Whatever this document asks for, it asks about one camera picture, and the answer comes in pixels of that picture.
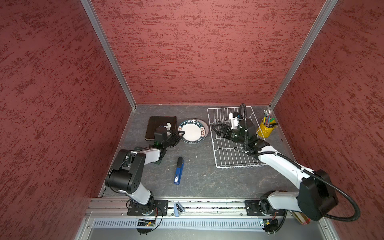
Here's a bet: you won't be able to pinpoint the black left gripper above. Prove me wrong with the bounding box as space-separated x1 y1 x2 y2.
163 128 185 148

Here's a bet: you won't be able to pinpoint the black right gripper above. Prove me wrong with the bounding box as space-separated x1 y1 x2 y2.
211 123 248 145

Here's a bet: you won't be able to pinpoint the white round plate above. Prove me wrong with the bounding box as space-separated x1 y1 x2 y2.
197 119 210 138
178 119 205 144

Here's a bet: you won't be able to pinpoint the dark square plate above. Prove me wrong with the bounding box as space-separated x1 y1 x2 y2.
145 116 177 141

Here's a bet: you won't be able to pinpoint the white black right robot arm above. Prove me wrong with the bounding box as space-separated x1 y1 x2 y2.
212 124 339 221

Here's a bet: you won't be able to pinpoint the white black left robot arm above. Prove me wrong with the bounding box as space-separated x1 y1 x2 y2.
105 126 185 216

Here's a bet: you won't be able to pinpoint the blue black stapler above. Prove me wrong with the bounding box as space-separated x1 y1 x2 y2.
174 157 185 185

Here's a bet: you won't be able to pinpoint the green sponge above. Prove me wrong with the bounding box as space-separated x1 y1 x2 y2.
153 155 164 165

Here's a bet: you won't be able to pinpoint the yellow pen cup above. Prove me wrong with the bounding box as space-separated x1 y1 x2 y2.
257 118 278 138

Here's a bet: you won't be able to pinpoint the pens in cup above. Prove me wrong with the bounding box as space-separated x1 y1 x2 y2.
262 109 278 128

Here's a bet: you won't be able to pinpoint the blue white clip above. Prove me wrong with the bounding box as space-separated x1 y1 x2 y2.
174 203 185 217

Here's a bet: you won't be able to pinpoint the plaid patterned roll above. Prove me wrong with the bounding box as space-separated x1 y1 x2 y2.
293 212 311 225

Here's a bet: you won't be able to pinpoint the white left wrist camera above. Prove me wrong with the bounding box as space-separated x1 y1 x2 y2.
164 122 172 131

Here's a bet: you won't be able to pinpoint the white wire dish rack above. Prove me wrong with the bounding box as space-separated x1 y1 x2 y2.
207 107 265 169

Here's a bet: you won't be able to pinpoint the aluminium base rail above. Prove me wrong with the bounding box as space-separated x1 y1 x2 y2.
86 197 328 232

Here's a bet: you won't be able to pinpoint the black corrugated cable conduit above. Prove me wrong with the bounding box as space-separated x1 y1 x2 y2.
238 103 361 223

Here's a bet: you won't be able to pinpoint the aluminium left corner post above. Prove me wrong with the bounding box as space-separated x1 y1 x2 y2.
81 0 137 110

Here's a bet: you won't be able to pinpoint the aluminium corner post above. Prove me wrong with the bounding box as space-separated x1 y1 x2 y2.
269 0 338 110
81 0 137 110

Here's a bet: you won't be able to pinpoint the aluminium right corner post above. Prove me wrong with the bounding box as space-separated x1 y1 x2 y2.
269 0 338 110

